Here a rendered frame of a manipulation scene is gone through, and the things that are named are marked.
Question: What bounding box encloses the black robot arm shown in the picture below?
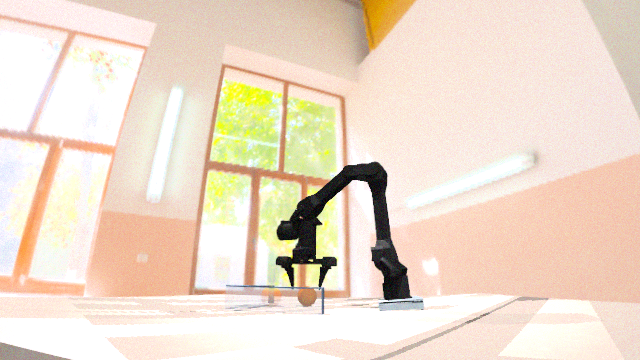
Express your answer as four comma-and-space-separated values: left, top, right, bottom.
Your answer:
276, 161, 412, 301

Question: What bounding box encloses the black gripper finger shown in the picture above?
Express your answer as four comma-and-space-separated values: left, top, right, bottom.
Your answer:
318, 267, 332, 287
281, 266, 295, 287

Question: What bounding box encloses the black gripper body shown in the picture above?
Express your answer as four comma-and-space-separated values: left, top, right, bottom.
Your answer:
276, 238, 338, 267

